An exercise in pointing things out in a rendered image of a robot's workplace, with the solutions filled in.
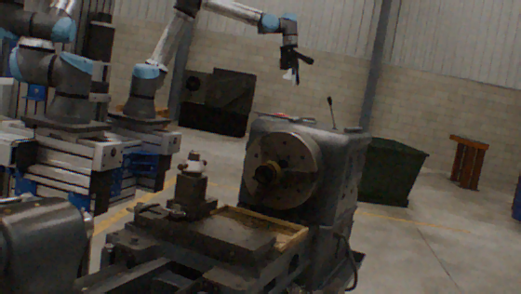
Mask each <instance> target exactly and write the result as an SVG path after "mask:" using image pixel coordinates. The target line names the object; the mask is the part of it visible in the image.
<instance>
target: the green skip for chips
mask: <svg viewBox="0 0 521 294"><path fill-rule="evenodd" d="M426 157H429V155H428V154H427V153H424V152H423V151H420V150H417V149H415V148H412V147H410V145H407V144H405V143H403V142H401V141H398V140H391V139H385V138H380V137H374V136H372V141H371V142H370V143H369V144H368V146H367V155H366V159H365V164H364V168H363V173H362V178H361V182H360V188H359V192H358V197H356V202H360V201H361V203H363V202H368V203H374V204H381V205H387V206H394V207H405V208H407V206H408V201H409V200H407V197H408V195H409V193H410V191H411V189H412V187H413V184H414V182H415V179H416V178H417V176H418V174H419V172H420V170H421V167H422V164H423V162H424V160H425V158H426Z"/></svg>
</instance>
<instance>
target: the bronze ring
mask: <svg viewBox="0 0 521 294"><path fill-rule="evenodd" d="M267 170H268V171H269V172H270V177H269V176H268V174H267ZM255 177H256V180H257V182H258V183H260V184H263V185H274V184H276V183H278V182H279V181H280V180H281V179H282V169H281V167H280V165H278V164H277V163H275V161H266V162H264V163H262V164H261V165H259V166H258V168H257V169H256V172H255Z"/></svg>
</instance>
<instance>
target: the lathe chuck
mask: <svg viewBox="0 0 521 294"><path fill-rule="evenodd" d="M293 132H295V133H297V134H299V135H297V134H295V133H293ZM267 134H269V135H270V138H271V140H272V143H273V146H274V149H275V152H276V154H277V157H278V159H282V160H284V161H286V162H287V164H288V167H289V168H294V169H299V170H306V171H312V172H317V176H316V181H309V182H304V181H298V180H295V181H293V180H281V181H279V182H278V183H276V184H274V186H273V187H272V189H271V190H270V191H269V193H268V194H267V195H266V197H265V198H264V200H263V201H262V202H261V204H262V205H264V206H266V207H268V208H271V209H278V210H286V209H291V208H294V207H297V206H298V205H300V204H303V203H305V201H306V202H307V201H308V200H310V199H311V198H312V197H313V196H314V195H315V193H316V191H317V189H318V188H319V186H320V183H321V180H322V177H323V163H322V158H321V155H320V153H319V152H318V150H317V148H316V147H315V145H314V143H313V142H312V141H311V140H310V139H309V138H308V137H306V136H305V135H303V134H300V133H299V132H296V131H292V130H277V131H271V132H269V133H267ZM267 134H265V135H267ZM265 135H263V136H265ZM261 137H262V136H259V137H258V138H256V139H255V140H254V141H252V142H251V145H250V146H249V147H248V149H247V152H246V154H245V158H244V162H243V176H244V181H245V184H246V186H247V189H248V190H249V191H250V192H251V193H252V195H253V194H254V192H255V191H256V190H257V186H258V184H259V183H258V182H257V180H256V177H255V172H256V169H257V168H258V166H259V165H261V164H262V162H261V159H262V157H261V147H260V145H259V140H261ZM253 197H254V195H253Z"/></svg>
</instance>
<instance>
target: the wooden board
mask: <svg viewBox="0 0 521 294"><path fill-rule="evenodd" d="M230 210H231V212H230V213H232V214H229V213H228V212H227V211H230ZM221 212H222V213H224V212H227V213H225V214H219V213H221ZM233 213H234V214H233ZM239 213H240V214H241V215H240V214H239ZM217 214H219V215H217ZM228 214H229V215H228ZM235 214H236V215H235ZM242 214H245V216H243V215H242ZM210 215H212V216H213V218H216V219H217V218H220V220H223V221H228V222H231V223H234V224H238V225H242V226H245V227H247V228H248V227H249V228H251V229H252V228H253V229H255V230H257V231H260V232H264V233H267V234H272V235H276V240H277V242H276V241H275V245H274V249H276V250H278V251H281V252H284V253H287V252H288V251H289V250H291V249H292V248H293V247H295V246H296V245H297V244H298V243H299V242H300V241H303V240H304V239H305V238H306V237H307V233H308V231H309V227H305V226H303V225H299V224H296V223H292V222H289V221H285V220H280V219H277V218H272V217H269V216H265V215H262V214H260V213H257V212H253V211H249V210H247V209H242V208H240V207H233V206H230V204H226V205H225V204H224V205H222V206H218V207H217V209H214V210H211V211H210ZM230 215H231V216H230ZM237 215H240V216H241V217H240V216H239V218H244V219H239V220H238V219H236V220H235V219H234V217H235V216H237ZM222 216H224V217H222ZM229 216H230V217H229ZM245 217H246V218H245ZM249 217H253V218H254V219H253V218H252V219H251V220H250V219H249ZM230 218H231V219H230ZM235 218H237V217H235ZM246 219H247V220H246ZM255 219H258V220H255ZM247 221H252V222H247ZM266 221H268V224H269V223H270V225H267V224H266V223H267V222H266ZM254 222H256V223H254ZM263 222H265V223H263ZM273 223H274V224H273ZM264 224H265V226H262V225H264ZM277 224H279V225H280V226H281V227H282V228H281V227H280V226H279V228H281V229H282V230H281V229H279V228H278V225H277ZM266 225H267V226H268V227H267V226H266ZM272 225H273V226H272ZM283 226H284V227H283ZM285 226H286V227H285ZM269 227H270V228H271V229H272V230H274V231H272V230H270V228H269ZM272 227H273V228H272ZM276 227H277V228H278V229H277V228H276ZM287 227H288V228H289V229H290V230H289V229H287ZM275 228H276V229H275ZM291 229H292V230H294V229H295V232H296V231H297V232H296V233H292V230H291ZM275 230H276V231H275ZM280 230H281V231H280ZM284 230H285V231H284ZM277 231H279V232H277ZM282 231H283V232H282ZM280 232H281V233H280ZM277 234H278V235H277ZM286 234H287V235H286ZM292 235H293V236H292ZM284 236H285V237H286V238H285V237H284ZM289 236H290V237H289ZM287 237H288V239H287ZM289 239H290V240H289ZM284 240H285V241H284ZM286 240H287V241H286ZM281 242H283V243H281ZM284 242H286V243H284ZM276 244H278V246H277V245H276Z"/></svg>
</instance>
